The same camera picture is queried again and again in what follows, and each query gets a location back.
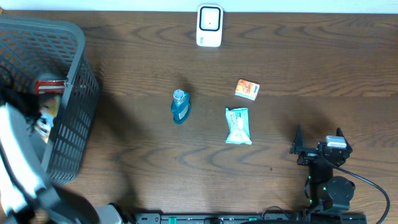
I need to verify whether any dark grey plastic basket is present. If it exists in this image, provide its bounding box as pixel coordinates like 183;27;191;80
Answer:
1;15;100;184

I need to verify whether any large white snack bag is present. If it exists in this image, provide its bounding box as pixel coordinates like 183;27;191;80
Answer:
34;95;62;143

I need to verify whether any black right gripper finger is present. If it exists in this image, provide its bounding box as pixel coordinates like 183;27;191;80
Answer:
336;128;349;146
289;126;303;154

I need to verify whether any white barcode scanner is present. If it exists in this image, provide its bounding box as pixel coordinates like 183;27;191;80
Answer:
196;4;224;47

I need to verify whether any teal mouthwash bottle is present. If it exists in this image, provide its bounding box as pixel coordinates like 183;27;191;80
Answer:
171;89;191;124

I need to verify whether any teal wet wipes packet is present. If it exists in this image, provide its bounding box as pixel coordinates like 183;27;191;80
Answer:
225;108;252;145

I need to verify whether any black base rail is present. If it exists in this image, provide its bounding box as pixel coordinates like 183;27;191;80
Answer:
133;211;367;224

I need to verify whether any red snack packet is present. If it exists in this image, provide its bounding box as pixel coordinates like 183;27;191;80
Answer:
34;80;66;95

